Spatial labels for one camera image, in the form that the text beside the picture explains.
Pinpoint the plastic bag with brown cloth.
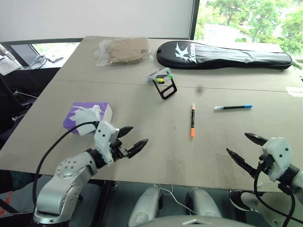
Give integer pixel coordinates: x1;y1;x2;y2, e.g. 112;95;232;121
93;37;155;67

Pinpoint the dark window frame post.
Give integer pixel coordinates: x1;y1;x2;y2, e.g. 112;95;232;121
188;0;200;40

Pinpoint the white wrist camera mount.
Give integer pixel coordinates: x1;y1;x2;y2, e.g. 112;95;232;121
261;137;294;183
93;121;120;164

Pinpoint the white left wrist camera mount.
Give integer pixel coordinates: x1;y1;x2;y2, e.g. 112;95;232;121
93;121;120;164

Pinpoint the clear plastic container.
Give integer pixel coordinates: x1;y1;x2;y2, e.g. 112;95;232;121
144;67;175;85

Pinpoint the black racket bag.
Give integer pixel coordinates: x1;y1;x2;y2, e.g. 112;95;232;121
156;40;293;70

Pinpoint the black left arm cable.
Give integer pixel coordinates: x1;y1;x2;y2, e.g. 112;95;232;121
32;121;99;207

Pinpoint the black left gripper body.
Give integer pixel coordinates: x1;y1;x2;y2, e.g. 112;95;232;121
109;138;130;163

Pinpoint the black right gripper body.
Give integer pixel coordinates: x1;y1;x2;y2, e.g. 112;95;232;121
255;153;276;178

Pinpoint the purple tissue box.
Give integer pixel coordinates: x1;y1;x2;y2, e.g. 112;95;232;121
62;102;114;137

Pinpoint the thin white cable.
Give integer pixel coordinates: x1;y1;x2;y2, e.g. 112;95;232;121
153;183;197;215

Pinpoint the grey robot torso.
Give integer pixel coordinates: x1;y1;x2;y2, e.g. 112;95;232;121
150;214;258;227

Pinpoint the black table leg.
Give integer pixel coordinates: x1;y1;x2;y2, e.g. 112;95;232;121
93;180;112;227

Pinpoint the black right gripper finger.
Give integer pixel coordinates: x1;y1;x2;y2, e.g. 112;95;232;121
226;148;258;179
244;132;269;148

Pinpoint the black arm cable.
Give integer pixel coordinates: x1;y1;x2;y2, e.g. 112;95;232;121
254;163;296;227
32;121;99;207

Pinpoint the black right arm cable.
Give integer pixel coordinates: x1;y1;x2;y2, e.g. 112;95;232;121
254;163;296;227

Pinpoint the silver rounded robot leg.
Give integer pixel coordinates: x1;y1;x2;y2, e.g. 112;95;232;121
186;187;223;218
127;186;164;226

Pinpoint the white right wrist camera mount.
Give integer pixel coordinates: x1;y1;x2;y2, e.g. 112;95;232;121
261;137;294;183

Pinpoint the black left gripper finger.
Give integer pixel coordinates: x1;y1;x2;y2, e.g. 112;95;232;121
127;138;149;158
118;126;134;139

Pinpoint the orange marker pen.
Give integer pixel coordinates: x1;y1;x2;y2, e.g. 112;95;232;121
189;102;197;139

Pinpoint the grey coiled cable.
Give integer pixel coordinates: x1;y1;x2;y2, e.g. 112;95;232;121
29;54;47;70

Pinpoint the black pen with blue cap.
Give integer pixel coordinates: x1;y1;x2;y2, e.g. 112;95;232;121
214;105;253;111

